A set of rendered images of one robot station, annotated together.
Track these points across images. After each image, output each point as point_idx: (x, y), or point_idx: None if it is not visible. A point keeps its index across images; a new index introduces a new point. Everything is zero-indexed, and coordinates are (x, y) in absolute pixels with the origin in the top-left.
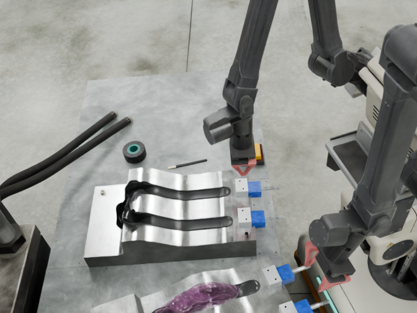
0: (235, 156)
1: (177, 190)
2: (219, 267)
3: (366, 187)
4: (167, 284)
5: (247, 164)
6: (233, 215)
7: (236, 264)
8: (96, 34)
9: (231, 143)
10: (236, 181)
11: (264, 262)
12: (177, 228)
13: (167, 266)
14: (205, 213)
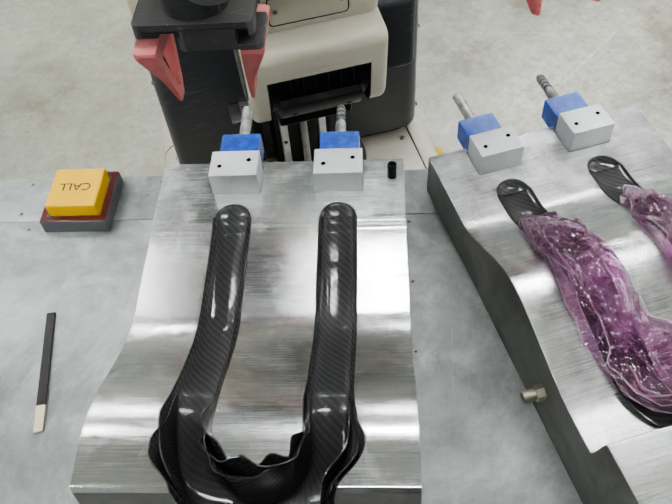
0: (252, 13)
1: (197, 342)
2: (433, 290)
3: None
4: (485, 422)
5: (268, 21)
6: (321, 201)
7: (423, 254)
8: None
9: (196, 14)
10: (217, 172)
11: (448, 169)
12: (344, 342)
13: (427, 421)
14: (299, 267)
